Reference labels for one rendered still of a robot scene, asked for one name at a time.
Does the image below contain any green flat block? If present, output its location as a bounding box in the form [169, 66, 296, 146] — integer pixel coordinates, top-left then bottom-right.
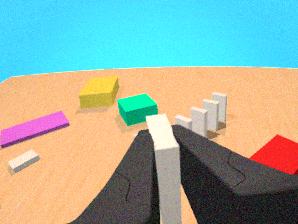
[117, 93, 158, 127]

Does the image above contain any pink flat rectangular block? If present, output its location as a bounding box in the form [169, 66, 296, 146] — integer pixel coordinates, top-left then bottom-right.
[0, 111, 69, 148]

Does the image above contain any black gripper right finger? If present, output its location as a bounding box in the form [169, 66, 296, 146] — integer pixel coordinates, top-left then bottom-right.
[172, 124, 298, 224]

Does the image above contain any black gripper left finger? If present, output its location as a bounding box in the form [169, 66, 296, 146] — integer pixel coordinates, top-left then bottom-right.
[67, 129, 161, 224]

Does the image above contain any red rectangular block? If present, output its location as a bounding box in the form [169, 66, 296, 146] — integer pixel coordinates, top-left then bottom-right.
[249, 135, 298, 176]

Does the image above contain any yellow block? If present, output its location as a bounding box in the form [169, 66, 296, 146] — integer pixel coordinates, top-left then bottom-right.
[78, 76, 120, 108]

